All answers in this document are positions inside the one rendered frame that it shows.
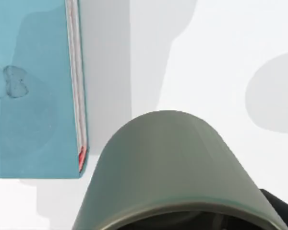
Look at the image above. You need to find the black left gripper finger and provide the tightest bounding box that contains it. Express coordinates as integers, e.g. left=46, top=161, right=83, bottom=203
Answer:
left=259, top=188, right=288, bottom=230

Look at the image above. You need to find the grey-green cup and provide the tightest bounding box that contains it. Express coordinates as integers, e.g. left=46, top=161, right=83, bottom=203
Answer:
left=71, top=110, right=288, bottom=230

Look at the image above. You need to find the light blue book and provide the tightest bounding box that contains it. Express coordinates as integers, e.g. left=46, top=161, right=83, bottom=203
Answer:
left=0, top=0, right=89, bottom=180

